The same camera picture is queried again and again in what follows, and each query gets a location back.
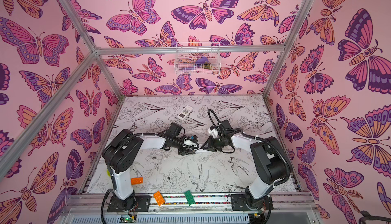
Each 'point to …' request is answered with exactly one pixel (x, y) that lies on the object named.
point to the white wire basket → (197, 58)
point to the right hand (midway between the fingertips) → (202, 146)
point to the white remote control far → (186, 111)
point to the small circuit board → (126, 219)
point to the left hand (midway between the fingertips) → (194, 146)
